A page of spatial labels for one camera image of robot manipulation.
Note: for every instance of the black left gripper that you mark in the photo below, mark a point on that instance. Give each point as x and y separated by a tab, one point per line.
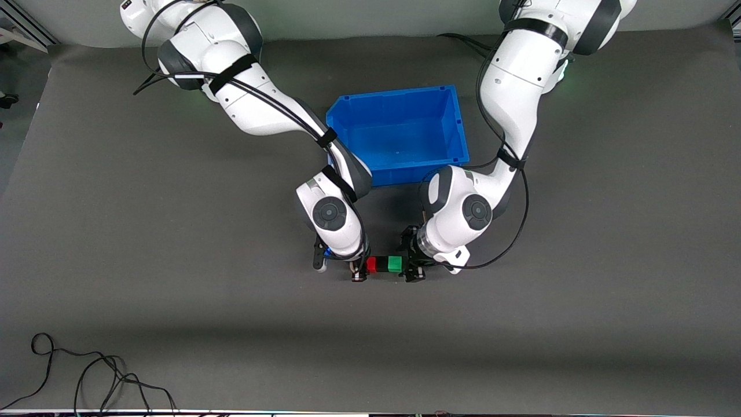
413	258

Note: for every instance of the dark grey table mat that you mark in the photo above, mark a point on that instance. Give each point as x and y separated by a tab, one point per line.
347	324

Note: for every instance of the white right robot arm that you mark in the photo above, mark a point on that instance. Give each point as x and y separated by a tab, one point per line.
255	110

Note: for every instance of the red cube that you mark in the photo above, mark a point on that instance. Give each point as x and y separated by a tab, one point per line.
371	265

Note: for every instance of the small black caster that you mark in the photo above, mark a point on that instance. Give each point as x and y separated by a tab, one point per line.
8	101

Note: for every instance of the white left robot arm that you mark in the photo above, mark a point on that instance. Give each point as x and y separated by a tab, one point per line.
515	87

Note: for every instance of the aluminium frame profile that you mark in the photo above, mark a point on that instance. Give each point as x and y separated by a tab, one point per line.
734	14
26	26

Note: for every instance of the blue plastic bin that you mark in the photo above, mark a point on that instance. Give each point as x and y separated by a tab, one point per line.
405	127

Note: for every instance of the green cube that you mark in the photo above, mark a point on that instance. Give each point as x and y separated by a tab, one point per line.
395	264

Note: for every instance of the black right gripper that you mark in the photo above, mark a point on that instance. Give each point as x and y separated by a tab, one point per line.
358	269

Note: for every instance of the black cube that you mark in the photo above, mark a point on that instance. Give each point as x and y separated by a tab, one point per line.
382	265

